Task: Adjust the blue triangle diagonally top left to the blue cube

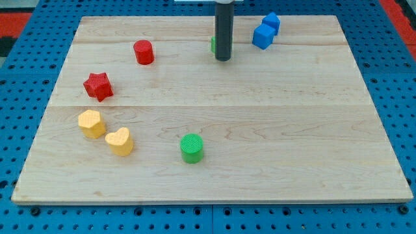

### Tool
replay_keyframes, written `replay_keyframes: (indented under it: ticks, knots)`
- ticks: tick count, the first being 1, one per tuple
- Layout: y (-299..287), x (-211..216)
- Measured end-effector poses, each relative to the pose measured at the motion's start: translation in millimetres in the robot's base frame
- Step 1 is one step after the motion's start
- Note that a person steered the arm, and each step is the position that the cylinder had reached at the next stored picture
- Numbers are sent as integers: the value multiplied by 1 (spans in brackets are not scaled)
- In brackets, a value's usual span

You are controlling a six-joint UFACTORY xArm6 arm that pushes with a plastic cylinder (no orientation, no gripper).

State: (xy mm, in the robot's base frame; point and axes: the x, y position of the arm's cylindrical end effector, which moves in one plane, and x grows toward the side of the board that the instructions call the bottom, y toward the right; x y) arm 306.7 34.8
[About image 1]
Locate blue cube block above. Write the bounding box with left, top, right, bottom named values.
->
left=252, top=24, right=276, bottom=49

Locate blue triangle block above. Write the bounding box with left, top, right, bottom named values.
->
left=262, top=12, right=281, bottom=36

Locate green cylinder block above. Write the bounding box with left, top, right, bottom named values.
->
left=180, top=133, right=203, bottom=164

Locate light wooden board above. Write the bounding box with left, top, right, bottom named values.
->
left=12, top=15, right=413, bottom=205

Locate green block behind rod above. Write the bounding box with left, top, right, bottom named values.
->
left=211, top=36, right=216, bottom=54

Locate yellow heart block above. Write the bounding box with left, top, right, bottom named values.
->
left=105, top=127, right=134, bottom=157

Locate red cylinder block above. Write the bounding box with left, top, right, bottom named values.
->
left=133, top=40, right=154, bottom=65

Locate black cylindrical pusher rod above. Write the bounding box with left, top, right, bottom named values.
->
left=214, top=1, right=234, bottom=62

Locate red star block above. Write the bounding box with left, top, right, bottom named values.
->
left=83, top=73, right=114, bottom=102

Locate yellow hexagon block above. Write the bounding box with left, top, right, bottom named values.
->
left=78, top=110, right=106, bottom=138

